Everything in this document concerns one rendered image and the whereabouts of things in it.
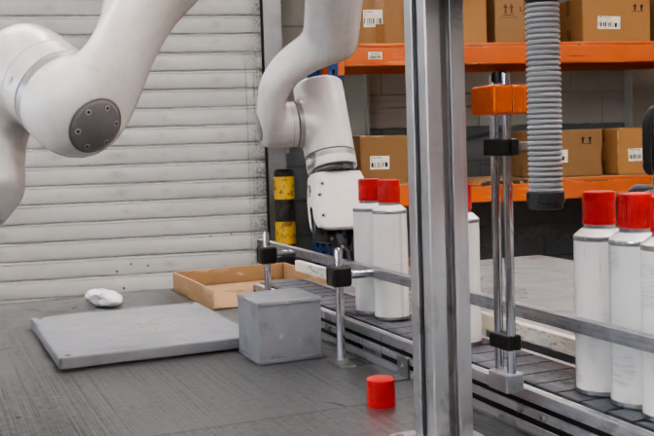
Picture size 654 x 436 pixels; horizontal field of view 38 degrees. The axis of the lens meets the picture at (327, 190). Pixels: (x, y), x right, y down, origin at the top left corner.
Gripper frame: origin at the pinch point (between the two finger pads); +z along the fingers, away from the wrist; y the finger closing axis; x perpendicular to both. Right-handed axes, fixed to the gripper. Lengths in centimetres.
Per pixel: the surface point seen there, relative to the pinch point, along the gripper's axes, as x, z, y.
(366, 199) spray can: -12.8, -7.0, -1.2
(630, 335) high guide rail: -67, 23, -4
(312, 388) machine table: -22.2, 20.4, -18.2
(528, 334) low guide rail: -40.4, 19.0, 3.2
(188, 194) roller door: 353, -121, 74
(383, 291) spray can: -14.3, 7.5, -1.9
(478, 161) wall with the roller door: 328, -124, 246
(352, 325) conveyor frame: -9.5, 11.2, -5.5
